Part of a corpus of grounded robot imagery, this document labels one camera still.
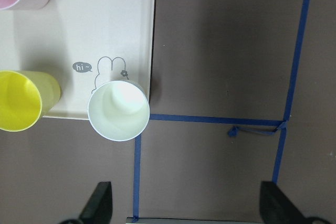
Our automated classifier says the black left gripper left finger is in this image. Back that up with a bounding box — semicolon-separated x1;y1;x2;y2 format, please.
59;181;113;224

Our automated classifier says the cream plastic tray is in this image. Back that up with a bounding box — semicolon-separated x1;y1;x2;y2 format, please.
1;0;155;120

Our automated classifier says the yellow plastic cup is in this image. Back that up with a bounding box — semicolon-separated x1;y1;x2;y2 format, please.
1;70;61;132

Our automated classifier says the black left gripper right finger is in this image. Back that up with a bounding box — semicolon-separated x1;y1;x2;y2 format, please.
259;181;328;223

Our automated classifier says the pale green plastic cup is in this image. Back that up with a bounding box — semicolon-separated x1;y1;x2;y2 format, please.
87;80;150;142

